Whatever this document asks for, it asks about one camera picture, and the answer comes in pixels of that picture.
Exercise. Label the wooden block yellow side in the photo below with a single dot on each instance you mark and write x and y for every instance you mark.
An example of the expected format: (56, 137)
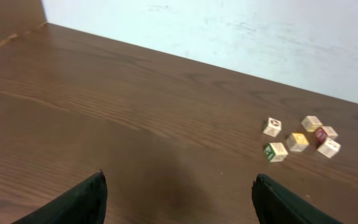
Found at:
(311, 123)

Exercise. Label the yellow top wooden block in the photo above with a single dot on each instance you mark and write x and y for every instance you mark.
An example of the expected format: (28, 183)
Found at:
(297, 142)

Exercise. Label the wooden block red side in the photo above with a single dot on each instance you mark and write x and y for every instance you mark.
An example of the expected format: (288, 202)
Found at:
(324, 132)

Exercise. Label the plain white wooden block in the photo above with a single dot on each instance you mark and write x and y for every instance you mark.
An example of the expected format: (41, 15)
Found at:
(329, 148)

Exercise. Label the wooden block green W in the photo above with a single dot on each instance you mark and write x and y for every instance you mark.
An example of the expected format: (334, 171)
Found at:
(275, 152)

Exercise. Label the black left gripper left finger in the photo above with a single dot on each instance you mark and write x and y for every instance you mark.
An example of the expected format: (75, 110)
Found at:
(85, 203)

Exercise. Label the wooden block with face picture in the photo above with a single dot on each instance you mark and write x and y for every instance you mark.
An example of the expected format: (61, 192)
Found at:
(272, 127)

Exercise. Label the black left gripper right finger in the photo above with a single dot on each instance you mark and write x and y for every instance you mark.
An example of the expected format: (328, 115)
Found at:
(275, 204)

